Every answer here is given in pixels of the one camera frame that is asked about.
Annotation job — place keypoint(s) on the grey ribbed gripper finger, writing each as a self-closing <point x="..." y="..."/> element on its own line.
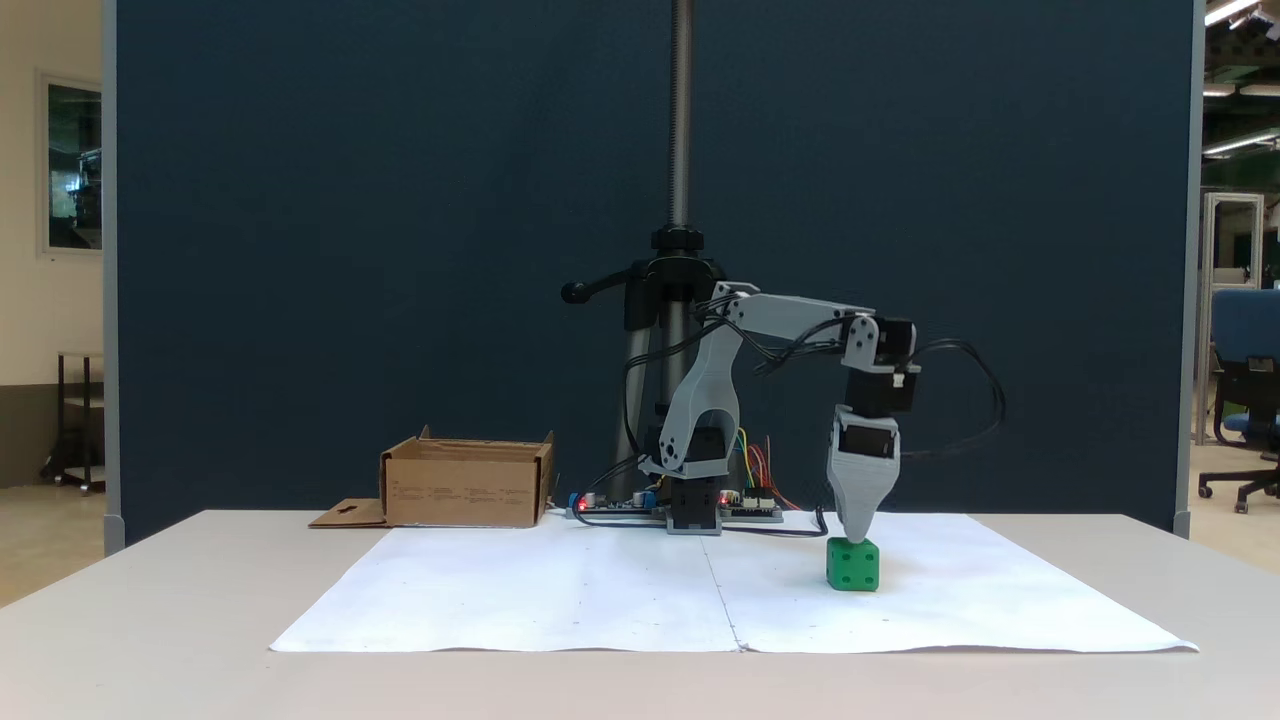
<point x="862" y="495"/>

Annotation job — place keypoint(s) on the green dice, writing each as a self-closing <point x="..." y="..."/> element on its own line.
<point x="852" y="568"/>

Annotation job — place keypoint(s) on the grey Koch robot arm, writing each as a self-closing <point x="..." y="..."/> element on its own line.
<point x="790" y="315"/>

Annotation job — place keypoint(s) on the white paper sheet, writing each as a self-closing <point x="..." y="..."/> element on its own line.
<point x="950" y="600"/>
<point x="520" y="590"/>

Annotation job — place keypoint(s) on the blue circuit board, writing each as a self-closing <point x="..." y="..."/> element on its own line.
<point x="610" y="508"/>

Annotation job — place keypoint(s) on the blue office chair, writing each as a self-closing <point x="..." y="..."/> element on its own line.
<point x="1245" y="330"/>

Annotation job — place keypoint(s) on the brown cardboard box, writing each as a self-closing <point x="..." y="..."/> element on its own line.
<point x="460" y="490"/>

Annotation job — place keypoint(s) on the fluorescent ceiling light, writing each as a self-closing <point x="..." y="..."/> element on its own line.
<point x="1240" y="142"/>
<point x="1230" y="10"/>

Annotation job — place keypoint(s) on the dark blue partition panel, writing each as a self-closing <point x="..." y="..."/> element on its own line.
<point x="350" y="250"/>

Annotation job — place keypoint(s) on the black shelf cart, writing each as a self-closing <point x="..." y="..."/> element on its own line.
<point x="62" y="420"/>

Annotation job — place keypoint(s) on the black camera tripod stand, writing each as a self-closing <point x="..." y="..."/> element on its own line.
<point x="680" y="120"/>

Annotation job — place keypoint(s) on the framed wall window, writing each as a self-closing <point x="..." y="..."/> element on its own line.
<point x="75" y="165"/>

